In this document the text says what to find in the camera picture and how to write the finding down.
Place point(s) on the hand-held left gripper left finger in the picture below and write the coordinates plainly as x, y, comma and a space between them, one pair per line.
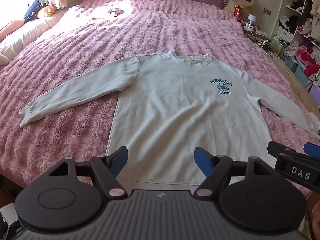
119, 158

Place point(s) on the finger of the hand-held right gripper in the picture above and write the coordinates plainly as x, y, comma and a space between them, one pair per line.
277, 148
312, 148

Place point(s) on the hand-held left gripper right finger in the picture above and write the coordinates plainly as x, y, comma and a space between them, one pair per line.
203, 161

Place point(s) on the white printed sweatshirt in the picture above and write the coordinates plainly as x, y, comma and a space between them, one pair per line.
175, 100

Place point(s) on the pile of pink clothes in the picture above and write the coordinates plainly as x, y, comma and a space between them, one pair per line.
307, 60

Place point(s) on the pink fluffy blanket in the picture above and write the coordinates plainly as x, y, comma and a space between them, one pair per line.
75, 130

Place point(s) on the blue storage bin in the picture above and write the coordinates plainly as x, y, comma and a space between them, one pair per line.
295, 68

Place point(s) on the green storage bin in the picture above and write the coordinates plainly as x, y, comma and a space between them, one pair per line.
280, 46

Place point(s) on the wooden nightstand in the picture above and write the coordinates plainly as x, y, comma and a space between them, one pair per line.
257, 33

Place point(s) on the white table lamp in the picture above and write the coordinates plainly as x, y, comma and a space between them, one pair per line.
252, 18

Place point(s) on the red snack bag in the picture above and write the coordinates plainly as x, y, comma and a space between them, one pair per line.
238, 10

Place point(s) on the small brown cloth item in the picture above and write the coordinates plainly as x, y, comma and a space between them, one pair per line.
116, 11

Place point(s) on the cream padded window bedding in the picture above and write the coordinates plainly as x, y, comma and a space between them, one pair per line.
25, 35

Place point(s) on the orange plush toy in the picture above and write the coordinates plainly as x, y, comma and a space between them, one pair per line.
45, 11

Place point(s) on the peach cushion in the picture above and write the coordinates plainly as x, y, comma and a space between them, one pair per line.
10, 27

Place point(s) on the navy floral pillow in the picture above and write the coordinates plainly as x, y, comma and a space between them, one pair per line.
35, 8

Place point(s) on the wooden bed frame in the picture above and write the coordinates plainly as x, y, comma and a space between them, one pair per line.
295, 90

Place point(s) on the wall socket plate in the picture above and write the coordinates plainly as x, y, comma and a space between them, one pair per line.
267, 11

